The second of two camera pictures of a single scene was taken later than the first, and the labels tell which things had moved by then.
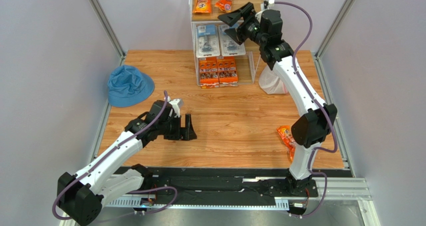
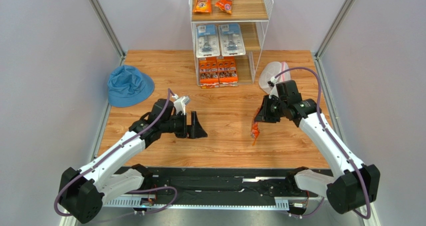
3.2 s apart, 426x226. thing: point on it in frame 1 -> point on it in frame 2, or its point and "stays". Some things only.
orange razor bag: [286, 135] -> [255, 132]
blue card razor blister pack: [207, 40] stays
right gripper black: [245, 23] -> [268, 110]
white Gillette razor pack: [229, 46] stays
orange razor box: [209, 72] stays
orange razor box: [227, 71] stays
